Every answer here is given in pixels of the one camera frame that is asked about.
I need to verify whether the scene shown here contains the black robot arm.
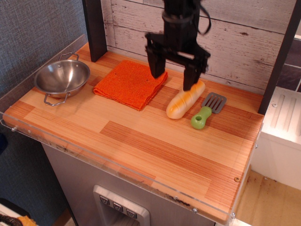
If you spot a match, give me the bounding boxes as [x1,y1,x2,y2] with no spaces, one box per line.
[145,0,210,91]

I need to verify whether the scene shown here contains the yellow object at corner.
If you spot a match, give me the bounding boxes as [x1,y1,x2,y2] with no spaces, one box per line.
[17,216,37,226]

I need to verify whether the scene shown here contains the orange cloth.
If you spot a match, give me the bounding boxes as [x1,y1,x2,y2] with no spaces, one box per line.
[93,60,168,111]

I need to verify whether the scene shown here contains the green handled grey spatula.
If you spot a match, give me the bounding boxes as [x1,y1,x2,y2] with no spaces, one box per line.
[190,92,227,129]

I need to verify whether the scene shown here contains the white toy sink counter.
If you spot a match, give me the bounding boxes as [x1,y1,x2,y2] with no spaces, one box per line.
[251,87,301,189]

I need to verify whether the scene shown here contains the stainless steel bowl with handles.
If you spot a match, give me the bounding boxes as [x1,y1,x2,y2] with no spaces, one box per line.
[34,52,90,106]

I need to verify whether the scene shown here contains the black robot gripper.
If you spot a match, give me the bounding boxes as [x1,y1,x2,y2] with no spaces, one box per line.
[145,14,210,91]

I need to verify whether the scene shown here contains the dark vertical post right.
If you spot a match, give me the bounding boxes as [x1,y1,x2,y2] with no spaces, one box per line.
[258,0,301,115]

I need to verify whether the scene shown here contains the grey toy fridge cabinet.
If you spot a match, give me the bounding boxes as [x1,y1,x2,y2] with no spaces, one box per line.
[43,145,215,226]

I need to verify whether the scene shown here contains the silver dispenser panel with buttons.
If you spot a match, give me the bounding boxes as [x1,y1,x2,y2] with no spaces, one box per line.
[93,185,151,226]

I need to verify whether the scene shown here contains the toy bread bun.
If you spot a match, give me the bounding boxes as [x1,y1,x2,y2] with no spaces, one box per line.
[166,80,206,119]

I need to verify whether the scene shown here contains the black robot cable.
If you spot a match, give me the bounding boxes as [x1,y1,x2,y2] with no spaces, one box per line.
[194,0,212,36]

